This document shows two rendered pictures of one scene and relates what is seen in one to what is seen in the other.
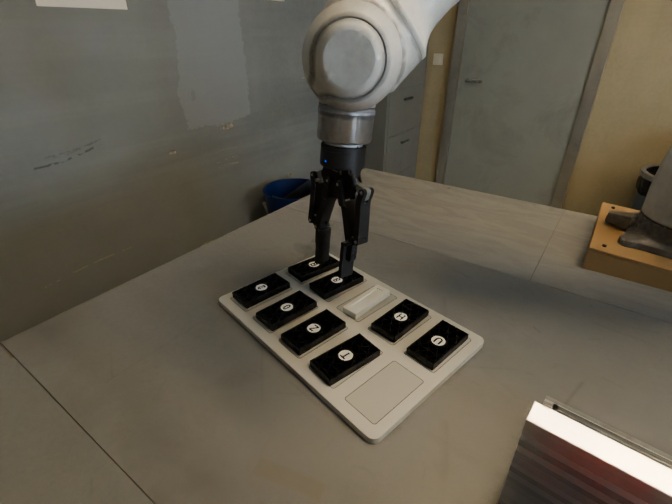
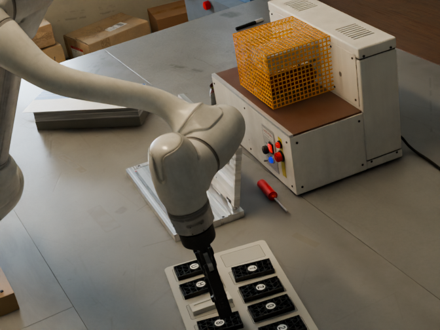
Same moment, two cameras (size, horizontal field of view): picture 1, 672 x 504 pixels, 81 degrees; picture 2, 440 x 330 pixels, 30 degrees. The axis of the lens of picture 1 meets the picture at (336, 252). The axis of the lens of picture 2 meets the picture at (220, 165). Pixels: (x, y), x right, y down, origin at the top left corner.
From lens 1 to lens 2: 2.16 m
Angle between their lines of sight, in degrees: 114
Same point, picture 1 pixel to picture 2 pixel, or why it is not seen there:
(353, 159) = not seen: hidden behind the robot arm
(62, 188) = not seen: outside the picture
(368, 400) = (254, 253)
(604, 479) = not seen: hidden behind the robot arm
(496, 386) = (185, 252)
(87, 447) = (397, 264)
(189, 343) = (345, 306)
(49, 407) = (425, 285)
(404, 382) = (230, 256)
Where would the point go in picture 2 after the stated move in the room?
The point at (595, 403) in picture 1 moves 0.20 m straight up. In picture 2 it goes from (150, 239) to (135, 176)
